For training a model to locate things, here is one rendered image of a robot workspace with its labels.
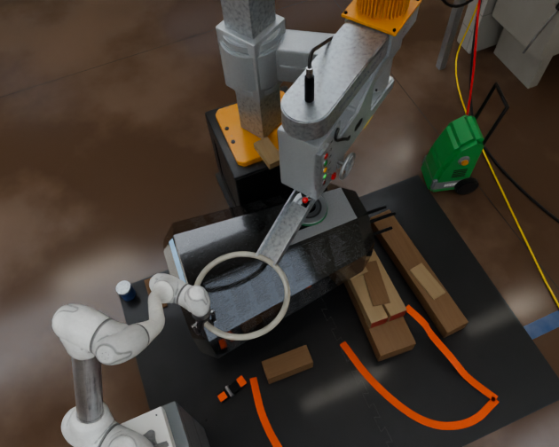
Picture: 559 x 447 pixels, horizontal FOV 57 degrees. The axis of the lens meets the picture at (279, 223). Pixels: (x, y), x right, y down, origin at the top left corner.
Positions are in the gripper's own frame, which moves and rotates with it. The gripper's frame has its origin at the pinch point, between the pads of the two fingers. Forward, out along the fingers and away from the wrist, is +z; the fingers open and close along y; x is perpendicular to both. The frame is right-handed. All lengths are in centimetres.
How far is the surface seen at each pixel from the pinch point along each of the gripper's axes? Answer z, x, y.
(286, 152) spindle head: -63, 19, 70
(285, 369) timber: 69, -25, 32
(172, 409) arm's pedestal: 7.1, -17.8, -34.8
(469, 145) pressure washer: 13, -9, 214
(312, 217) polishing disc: -8, 10, 83
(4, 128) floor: 78, 296, -2
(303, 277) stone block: 11, -7, 61
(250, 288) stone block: 8.9, 6.5, 33.8
